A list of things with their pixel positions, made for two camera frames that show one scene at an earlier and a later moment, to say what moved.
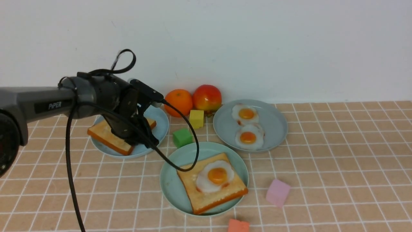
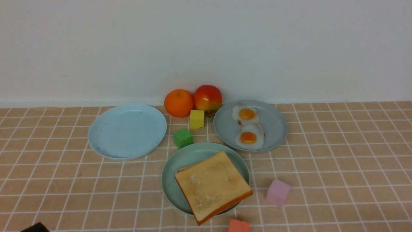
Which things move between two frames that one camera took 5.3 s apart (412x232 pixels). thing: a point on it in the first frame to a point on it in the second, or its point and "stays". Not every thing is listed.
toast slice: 101,132 to 211,186
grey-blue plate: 274,122 stays
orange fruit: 181,100 stays
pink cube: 277,192 stays
